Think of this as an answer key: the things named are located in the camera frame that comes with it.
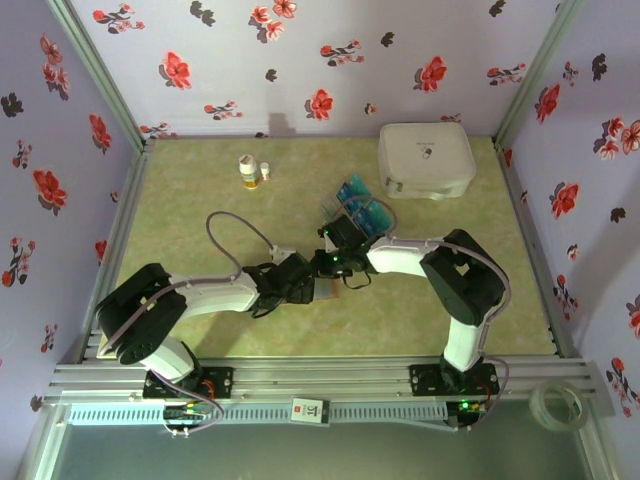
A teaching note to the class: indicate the blue credit card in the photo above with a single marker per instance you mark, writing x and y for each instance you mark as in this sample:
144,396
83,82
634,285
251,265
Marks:
364,217
381,220
352,187

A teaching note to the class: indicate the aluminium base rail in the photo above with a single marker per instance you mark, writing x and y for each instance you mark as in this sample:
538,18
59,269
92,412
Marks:
320,380

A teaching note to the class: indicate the aluminium frame post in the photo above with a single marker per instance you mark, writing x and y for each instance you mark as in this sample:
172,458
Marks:
40,450
535,75
103,75
597,450

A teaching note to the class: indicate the clear tape roll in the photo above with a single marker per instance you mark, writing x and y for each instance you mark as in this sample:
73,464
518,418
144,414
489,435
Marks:
537,407

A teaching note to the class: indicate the aluminium table edge rail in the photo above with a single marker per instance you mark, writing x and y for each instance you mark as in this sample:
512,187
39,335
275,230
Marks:
530,240
125,215

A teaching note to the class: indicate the white zipped medicine pouch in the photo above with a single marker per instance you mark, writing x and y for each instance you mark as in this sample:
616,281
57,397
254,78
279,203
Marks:
425,155

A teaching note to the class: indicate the white red label card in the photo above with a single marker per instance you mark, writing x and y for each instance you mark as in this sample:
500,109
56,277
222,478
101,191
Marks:
310,411

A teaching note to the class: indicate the orange brown card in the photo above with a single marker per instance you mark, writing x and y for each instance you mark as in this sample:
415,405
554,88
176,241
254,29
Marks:
327,292

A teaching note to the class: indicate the small white pill bottle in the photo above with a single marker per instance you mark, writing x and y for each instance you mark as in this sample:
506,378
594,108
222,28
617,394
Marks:
265,171

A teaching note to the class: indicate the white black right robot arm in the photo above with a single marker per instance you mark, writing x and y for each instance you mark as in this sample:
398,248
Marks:
400,255

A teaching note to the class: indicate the green circuit board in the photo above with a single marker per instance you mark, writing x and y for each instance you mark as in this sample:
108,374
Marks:
187,413
467,406

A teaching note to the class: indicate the clear acrylic card stand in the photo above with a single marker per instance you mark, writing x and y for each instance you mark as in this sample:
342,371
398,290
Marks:
330,205

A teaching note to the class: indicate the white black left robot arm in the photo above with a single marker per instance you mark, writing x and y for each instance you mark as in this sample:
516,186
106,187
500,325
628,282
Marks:
215,295

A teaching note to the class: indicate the large white-capped pill bottle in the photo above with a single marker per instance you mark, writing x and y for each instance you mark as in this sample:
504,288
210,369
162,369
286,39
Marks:
249,172

